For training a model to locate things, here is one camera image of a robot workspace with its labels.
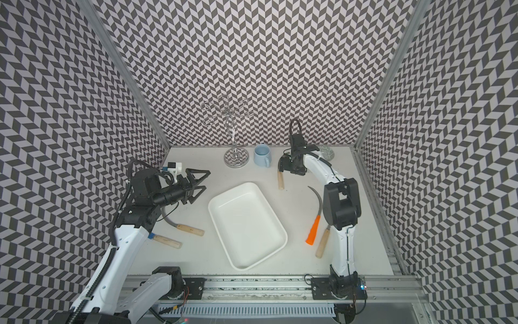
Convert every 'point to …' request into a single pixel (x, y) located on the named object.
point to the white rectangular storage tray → (249, 229)
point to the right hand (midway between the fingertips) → (287, 171)
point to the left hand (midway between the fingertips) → (208, 181)
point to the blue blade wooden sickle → (167, 241)
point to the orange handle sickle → (312, 233)
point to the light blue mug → (262, 153)
